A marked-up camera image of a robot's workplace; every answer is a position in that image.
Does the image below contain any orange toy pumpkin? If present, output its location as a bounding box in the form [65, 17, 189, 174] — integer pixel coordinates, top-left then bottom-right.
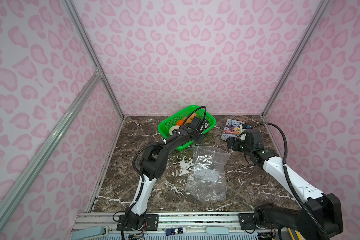
[176, 120, 185, 126]

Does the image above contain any clear zip top bag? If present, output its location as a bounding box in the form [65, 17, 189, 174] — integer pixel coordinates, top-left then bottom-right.
[186, 146, 231, 202]

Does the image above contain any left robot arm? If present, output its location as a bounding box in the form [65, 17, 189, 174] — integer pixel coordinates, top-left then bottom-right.
[118, 117, 209, 232]

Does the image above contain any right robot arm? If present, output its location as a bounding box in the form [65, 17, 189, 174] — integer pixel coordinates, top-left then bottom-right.
[226, 128, 344, 240]

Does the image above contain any green plastic perforated basket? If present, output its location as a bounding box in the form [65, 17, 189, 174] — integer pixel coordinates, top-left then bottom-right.
[158, 105, 217, 139]

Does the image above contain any green cabbage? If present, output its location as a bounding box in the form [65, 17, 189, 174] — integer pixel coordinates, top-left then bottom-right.
[169, 125, 180, 136]

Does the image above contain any grey oval pad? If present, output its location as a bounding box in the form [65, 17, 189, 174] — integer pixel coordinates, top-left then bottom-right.
[206, 227, 230, 235]

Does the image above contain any grey teal device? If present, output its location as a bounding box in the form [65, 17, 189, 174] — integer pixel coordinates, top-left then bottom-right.
[71, 226, 109, 240]

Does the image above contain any aluminium mounting rail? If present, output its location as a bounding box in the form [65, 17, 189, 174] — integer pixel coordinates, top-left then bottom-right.
[68, 211, 289, 240]

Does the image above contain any right aluminium corner post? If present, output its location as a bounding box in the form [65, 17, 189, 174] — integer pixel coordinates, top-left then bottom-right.
[261, 0, 332, 121]

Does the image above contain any aluminium corner frame post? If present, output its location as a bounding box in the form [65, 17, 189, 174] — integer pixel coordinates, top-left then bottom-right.
[62, 0, 125, 120]

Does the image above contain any aluminium diagonal frame bar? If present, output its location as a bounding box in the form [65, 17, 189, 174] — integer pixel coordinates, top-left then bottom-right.
[0, 73, 102, 233]

